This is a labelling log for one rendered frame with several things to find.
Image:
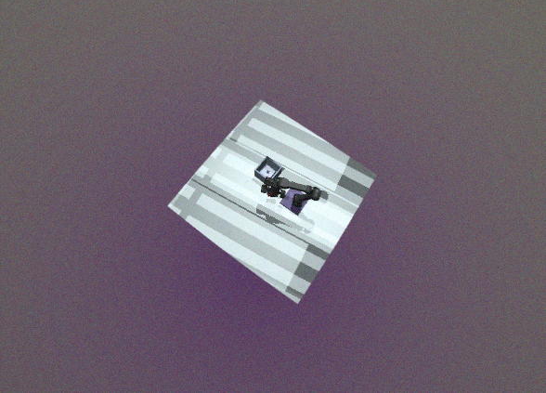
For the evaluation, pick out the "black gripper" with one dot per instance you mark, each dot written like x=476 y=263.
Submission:
x=274 y=192

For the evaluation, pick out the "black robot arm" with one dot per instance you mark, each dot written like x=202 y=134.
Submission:
x=280 y=183

